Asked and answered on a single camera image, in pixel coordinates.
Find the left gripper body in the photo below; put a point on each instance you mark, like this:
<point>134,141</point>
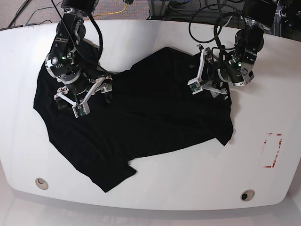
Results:
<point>207,74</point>

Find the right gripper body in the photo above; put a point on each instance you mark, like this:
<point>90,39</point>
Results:
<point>83,89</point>

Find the black t-shirt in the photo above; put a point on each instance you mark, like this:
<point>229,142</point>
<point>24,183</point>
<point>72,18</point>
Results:
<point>153,111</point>

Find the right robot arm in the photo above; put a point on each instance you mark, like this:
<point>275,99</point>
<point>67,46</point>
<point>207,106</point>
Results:
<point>73,62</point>

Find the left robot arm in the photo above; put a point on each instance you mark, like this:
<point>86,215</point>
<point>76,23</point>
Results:
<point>219,65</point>

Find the red tape rectangle marking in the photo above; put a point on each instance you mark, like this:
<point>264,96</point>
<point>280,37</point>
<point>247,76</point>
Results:
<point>270,151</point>

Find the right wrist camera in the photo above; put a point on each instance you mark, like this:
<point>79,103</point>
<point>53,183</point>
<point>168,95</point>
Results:
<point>80,110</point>

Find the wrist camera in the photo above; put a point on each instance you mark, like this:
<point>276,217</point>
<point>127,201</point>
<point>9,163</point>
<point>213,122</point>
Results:
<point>195,87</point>
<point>80,110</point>

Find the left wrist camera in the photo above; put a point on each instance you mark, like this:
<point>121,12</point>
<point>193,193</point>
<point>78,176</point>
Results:
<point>195,87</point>

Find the left table cable grommet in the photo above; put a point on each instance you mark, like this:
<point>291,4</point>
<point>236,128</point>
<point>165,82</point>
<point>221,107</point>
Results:
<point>41,184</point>

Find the table cable grommet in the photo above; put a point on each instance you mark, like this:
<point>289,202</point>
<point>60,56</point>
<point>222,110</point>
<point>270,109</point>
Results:
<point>41,184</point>
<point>247,195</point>

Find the right table cable grommet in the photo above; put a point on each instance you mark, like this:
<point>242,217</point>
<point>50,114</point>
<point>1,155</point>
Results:
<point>247,195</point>

